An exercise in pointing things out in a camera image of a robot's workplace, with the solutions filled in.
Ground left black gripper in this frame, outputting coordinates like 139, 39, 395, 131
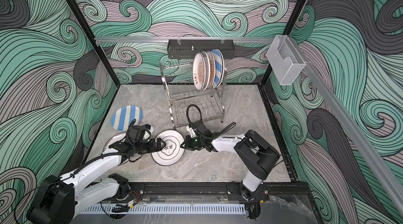
135, 137, 167, 154

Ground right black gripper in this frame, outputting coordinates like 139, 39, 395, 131
178, 135, 205, 151

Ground white plate green clover outline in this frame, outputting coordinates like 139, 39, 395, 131
151, 130, 184, 166

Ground white plate red characters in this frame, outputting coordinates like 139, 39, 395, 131
101, 132, 133, 166

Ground blue striped plate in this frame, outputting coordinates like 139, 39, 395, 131
212, 49, 224, 88
111, 105, 143, 131

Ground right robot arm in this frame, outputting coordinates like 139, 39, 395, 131
181, 121, 280, 200

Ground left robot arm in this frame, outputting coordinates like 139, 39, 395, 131
26, 124, 166, 224

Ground steel two-tier dish rack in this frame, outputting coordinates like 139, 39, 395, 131
160, 63, 228, 129

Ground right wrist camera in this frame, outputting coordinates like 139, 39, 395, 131
186, 125, 197, 138

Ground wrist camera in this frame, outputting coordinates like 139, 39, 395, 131
142, 124, 154, 138
186, 125, 197, 138

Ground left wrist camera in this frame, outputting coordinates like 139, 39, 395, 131
142, 124, 154, 138

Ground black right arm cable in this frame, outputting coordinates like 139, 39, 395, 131
185, 104, 237, 140

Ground white slotted cable duct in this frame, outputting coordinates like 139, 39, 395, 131
82, 203, 246, 215

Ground black wall shelf basket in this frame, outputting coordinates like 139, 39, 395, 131
167, 39, 235, 60

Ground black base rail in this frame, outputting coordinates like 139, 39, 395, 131
129, 182, 310, 202

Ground clear mesh wall bin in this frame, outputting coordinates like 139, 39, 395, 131
266, 35, 306, 85

